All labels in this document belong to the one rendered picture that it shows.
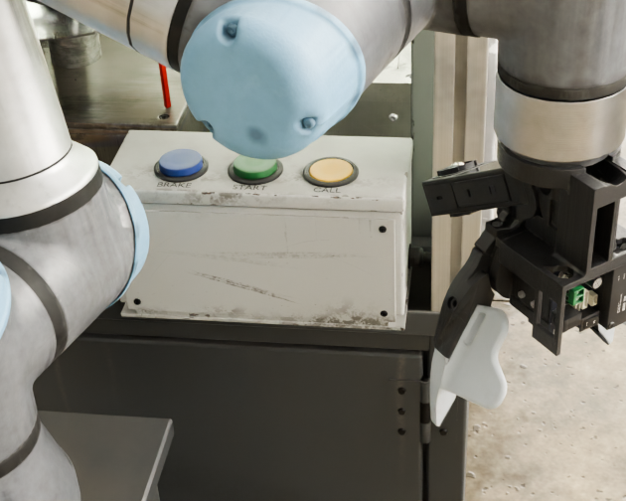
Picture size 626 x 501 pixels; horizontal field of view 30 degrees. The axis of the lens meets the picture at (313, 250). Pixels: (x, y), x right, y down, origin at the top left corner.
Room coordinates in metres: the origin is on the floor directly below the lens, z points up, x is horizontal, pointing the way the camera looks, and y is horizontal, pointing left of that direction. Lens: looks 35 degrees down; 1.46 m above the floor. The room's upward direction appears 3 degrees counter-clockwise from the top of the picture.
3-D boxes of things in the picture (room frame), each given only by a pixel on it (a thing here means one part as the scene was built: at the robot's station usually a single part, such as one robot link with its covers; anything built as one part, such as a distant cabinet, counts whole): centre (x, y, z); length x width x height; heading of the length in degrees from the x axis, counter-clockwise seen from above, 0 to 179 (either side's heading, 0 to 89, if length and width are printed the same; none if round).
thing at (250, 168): (0.93, 0.05, 0.90); 0.04 x 0.04 x 0.02
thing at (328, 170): (0.92, -0.02, 0.89); 0.04 x 0.04 x 0.02
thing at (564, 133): (0.59, -0.15, 1.13); 0.08 x 0.08 x 0.05
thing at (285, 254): (0.95, 0.05, 0.82); 0.28 x 0.11 x 0.15; 80
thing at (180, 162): (0.94, 0.12, 0.90); 0.04 x 0.04 x 0.02
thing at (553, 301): (0.59, -0.15, 1.05); 0.09 x 0.08 x 0.12; 29
